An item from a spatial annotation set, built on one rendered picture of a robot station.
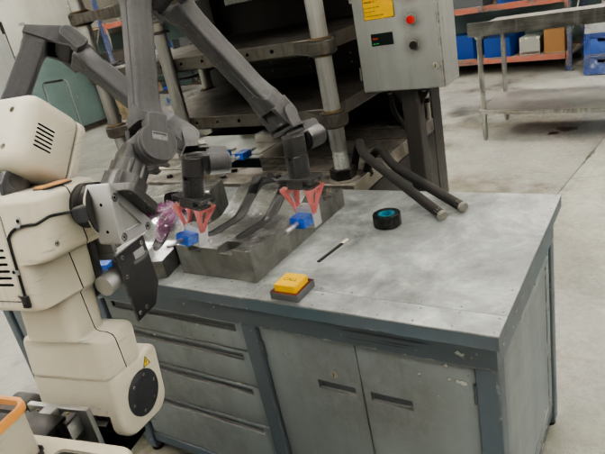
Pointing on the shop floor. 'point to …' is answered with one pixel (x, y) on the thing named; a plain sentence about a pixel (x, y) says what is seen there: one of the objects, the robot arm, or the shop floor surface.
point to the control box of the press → (407, 60)
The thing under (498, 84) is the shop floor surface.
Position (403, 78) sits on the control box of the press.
